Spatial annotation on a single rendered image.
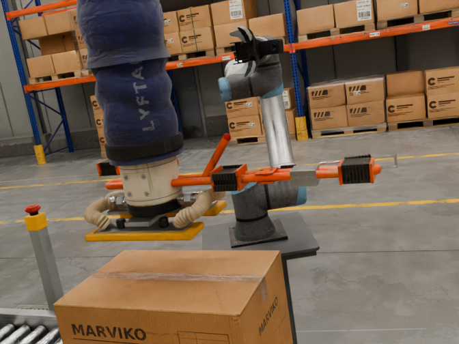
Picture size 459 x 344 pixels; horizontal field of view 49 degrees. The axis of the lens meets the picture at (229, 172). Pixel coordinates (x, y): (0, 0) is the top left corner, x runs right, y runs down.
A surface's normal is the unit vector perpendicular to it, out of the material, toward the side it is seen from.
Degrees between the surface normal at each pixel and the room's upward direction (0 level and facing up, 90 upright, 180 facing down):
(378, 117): 90
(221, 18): 91
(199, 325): 90
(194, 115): 90
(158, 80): 70
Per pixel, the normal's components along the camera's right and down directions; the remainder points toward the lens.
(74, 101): -0.30, 0.26
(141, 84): 0.41, -0.21
